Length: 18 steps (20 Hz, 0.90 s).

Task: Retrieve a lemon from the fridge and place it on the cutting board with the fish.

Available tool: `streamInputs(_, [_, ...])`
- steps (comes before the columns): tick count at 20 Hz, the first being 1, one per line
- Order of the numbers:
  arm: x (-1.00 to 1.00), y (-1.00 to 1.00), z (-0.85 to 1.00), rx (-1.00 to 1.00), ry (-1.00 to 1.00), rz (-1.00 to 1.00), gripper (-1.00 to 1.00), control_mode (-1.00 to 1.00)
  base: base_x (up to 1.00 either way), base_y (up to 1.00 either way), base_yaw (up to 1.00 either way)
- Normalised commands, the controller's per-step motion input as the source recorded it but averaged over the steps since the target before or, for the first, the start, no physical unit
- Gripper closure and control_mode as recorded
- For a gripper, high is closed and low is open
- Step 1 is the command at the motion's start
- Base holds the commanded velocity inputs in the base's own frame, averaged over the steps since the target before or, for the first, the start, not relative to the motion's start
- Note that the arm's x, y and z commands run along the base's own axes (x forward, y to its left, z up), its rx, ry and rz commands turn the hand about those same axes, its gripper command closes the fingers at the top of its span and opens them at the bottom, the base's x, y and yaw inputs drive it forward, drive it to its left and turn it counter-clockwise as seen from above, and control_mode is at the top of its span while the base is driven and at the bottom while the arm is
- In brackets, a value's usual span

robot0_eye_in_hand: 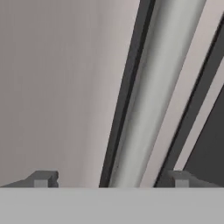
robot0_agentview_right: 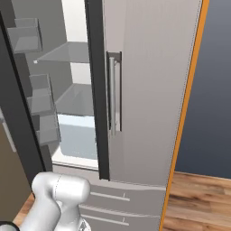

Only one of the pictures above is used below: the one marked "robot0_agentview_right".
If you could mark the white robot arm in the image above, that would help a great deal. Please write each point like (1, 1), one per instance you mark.
(51, 192)

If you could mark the glass fridge shelf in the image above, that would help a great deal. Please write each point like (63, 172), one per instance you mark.
(78, 102)
(70, 54)

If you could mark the grey closed fridge door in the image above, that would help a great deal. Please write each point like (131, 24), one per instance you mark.
(150, 90)

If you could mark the grey open fridge door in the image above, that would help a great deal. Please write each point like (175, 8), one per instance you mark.
(18, 105)

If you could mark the grey fridge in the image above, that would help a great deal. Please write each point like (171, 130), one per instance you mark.
(75, 21)

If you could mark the pale blue crisper drawer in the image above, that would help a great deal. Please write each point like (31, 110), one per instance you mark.
(78, 140)

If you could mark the grey door bin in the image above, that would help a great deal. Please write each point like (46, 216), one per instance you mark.
(48, 132)
(40, 100)
(25, 37)

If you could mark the orange side panel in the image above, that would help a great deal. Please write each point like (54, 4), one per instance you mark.
(186, 99)

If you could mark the grey freezer drawer front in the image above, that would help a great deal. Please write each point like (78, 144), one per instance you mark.
(144, 223)
(141, 198)

